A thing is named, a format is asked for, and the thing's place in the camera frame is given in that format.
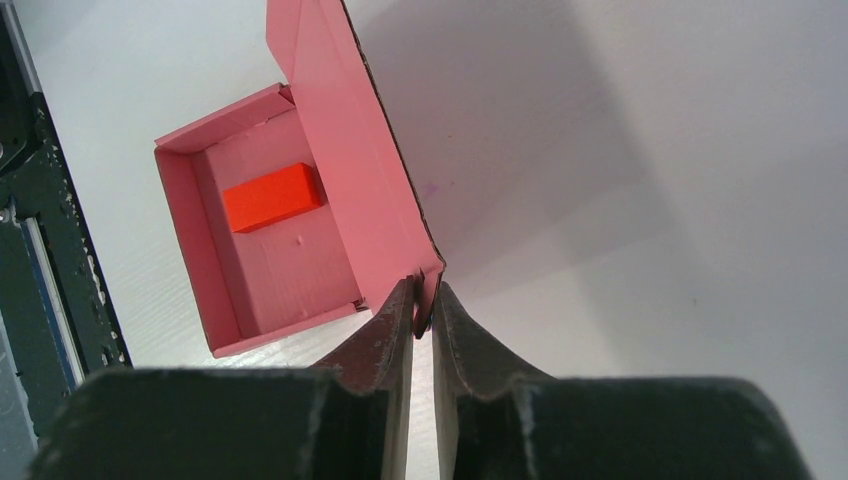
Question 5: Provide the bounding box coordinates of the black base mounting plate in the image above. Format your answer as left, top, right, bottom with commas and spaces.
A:
1, 1, 131, 437

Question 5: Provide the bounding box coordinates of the pink cardboard box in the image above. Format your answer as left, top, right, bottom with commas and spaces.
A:
154, 1, 445, 358

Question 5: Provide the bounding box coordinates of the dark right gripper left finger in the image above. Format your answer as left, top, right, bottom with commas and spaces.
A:
309, 276, 416, 479

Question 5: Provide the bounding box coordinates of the small orange block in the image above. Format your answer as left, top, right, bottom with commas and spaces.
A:
223, 163, 324, 233

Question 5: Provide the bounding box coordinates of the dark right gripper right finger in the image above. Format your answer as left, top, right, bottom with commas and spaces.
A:
431, 282, 552, 479

